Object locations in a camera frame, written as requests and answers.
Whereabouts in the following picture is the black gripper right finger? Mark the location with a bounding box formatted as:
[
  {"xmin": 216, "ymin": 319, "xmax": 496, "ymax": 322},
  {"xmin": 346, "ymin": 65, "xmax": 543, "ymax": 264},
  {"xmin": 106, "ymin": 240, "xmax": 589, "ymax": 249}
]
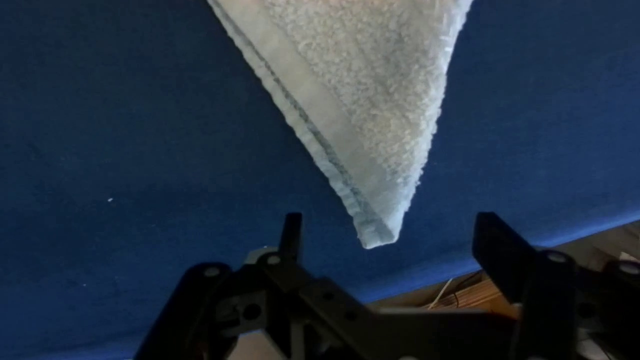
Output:
[{"xmin": 471, "ymin": 210, "xmax": 640, "ymax": 360}]

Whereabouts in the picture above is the white terry towel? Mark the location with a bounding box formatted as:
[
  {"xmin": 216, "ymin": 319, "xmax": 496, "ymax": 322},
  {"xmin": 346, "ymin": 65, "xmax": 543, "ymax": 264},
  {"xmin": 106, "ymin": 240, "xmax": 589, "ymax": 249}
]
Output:
[{"xmin": 206, "ymin": 0, "xmax": 477, "ymax": 252}]

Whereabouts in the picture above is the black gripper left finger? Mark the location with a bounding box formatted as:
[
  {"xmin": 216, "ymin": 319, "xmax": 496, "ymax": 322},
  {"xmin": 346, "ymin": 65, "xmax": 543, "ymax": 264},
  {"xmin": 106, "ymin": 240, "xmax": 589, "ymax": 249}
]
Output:
[{"xmin": 136, "ymin": 210, "xmax": 402, "ymax": 360}]

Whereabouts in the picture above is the blue ironing board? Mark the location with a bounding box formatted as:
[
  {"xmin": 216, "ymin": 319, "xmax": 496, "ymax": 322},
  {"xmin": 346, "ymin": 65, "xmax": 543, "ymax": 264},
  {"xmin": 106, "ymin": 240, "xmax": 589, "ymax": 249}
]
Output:
[{"xmin": 0, "ymin": 0, "xmax": 640, "ymax": 360}]

